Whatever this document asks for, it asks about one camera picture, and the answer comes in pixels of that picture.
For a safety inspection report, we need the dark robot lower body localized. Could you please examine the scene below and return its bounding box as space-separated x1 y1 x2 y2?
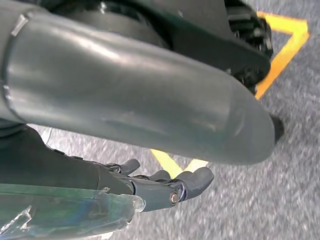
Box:
47 0 285 144

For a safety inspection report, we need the yellow tape square outline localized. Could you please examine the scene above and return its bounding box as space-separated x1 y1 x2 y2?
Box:
149 11 311 180

